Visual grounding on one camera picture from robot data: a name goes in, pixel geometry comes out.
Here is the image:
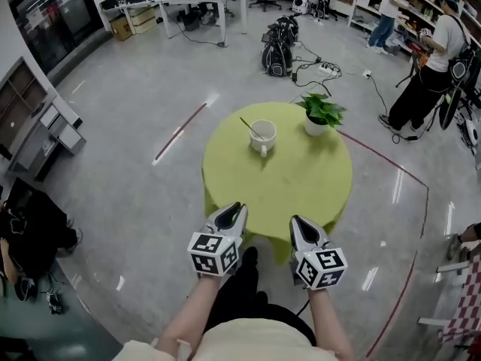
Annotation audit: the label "white desk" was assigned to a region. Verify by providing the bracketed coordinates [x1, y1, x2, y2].
[98, 0, 166, 34]
[156, 0, 251, 48]

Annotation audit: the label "stirring stick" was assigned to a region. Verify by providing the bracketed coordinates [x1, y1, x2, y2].
[239, 116, 266, 141]

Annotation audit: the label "glass door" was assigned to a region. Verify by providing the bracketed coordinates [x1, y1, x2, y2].
[6, 0, 105, 75]

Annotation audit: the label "white power strip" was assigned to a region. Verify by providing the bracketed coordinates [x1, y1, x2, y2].
[313, 62, 340, 77]

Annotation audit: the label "person's cream shirt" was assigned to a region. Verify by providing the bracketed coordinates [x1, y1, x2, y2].
[120, 316, 337, 361]

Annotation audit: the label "person's black trousers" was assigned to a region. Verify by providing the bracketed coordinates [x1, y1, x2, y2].
[202, 259, 317, 347]

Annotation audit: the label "white shelf unit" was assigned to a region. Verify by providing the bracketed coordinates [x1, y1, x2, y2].
[347, 0, 481, 67]

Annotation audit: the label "green plant in white pot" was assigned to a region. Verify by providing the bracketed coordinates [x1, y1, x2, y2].
[295, 93, 348, 138]

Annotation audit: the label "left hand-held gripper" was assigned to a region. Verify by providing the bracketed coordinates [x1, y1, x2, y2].
[187, 202, 250, 278]

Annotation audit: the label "black backpack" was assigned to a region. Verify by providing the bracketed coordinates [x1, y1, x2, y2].
[261, 38, 295, 78]
[265, 14, 301, 47]

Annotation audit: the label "round table with green cloth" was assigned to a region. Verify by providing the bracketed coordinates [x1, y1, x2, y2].
[201, 102, 354, 266]

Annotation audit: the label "person's black shoe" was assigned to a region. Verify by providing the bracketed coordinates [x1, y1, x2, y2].
[241, 245, 260, 267]

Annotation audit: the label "person's right forearm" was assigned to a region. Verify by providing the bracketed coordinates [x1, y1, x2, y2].
[307, 287, 357, 361]

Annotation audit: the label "cardboard box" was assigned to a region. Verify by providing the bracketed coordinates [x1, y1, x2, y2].
[108, 14, 134, 42]

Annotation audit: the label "black oval shell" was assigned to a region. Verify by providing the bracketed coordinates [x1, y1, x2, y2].
[437, 86, 464, 132]

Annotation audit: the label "grey cabinet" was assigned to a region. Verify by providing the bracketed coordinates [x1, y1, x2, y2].
[0, 56, 86, 183]

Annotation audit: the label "white mug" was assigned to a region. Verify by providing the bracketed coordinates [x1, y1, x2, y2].
[248, 120, 278, 157]

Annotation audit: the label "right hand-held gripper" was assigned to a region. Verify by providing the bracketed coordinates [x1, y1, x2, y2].
[289, 215, 349, 290]

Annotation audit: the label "person's left forearm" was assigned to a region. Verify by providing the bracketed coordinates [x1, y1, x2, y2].
[155, 275, 223, 353]

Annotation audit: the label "black cable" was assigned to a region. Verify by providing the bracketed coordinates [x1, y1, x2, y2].
[363, 71, 419, 144]

